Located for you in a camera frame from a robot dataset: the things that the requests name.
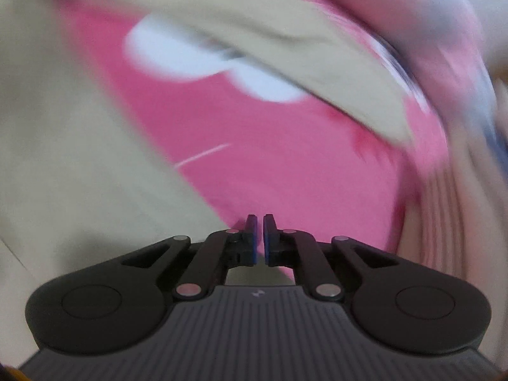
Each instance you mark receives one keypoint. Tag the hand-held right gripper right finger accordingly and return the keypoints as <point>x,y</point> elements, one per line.
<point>268,246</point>

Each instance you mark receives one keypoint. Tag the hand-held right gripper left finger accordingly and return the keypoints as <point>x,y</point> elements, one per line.
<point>251,246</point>

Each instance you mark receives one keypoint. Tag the beige pants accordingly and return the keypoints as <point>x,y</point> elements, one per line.
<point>79,166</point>

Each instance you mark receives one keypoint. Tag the pink floral bed sheet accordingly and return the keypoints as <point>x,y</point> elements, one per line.
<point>278,166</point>

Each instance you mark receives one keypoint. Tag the pink grey blue quilt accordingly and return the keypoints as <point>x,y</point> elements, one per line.
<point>436,16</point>

